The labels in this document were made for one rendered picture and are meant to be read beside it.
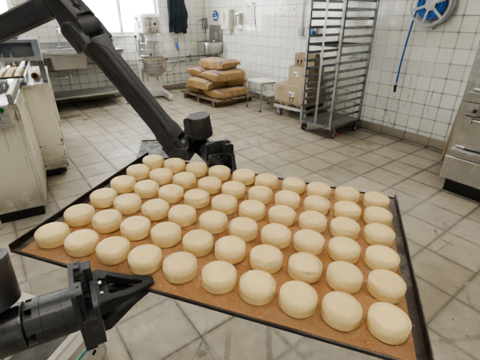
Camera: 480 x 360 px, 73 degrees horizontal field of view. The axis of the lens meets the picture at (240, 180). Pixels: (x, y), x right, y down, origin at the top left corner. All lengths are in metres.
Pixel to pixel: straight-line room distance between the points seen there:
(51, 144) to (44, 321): 2.95
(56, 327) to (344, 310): 0.35
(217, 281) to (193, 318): 1.31
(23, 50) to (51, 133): 0.68
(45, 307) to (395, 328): 0.42
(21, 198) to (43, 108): 0.87
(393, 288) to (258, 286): 0.18
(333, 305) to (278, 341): 1.24
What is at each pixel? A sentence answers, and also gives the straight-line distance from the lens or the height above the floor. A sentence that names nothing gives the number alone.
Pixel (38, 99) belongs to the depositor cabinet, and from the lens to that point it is 3.28.
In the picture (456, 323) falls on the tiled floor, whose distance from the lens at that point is 2.03.
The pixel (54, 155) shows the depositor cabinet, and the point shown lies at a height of 0.21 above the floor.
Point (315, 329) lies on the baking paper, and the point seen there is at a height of 0.99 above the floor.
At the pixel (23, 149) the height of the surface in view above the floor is 0.53.
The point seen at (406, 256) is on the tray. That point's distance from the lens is 0.61.
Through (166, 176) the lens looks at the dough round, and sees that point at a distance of 0.73.
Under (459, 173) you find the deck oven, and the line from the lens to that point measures 3.20.
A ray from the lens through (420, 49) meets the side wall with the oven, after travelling 4.32.
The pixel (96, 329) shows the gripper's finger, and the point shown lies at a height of 0.98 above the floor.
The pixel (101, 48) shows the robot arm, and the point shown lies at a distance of 0.92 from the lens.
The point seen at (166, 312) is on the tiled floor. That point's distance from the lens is 1.82.
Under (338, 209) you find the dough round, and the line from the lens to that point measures 0.65.
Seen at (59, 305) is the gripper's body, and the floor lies 1.02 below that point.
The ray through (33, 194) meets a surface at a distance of 2.79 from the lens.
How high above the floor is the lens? 1.33
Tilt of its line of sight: 26 degrees down
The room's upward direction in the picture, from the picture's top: straight up
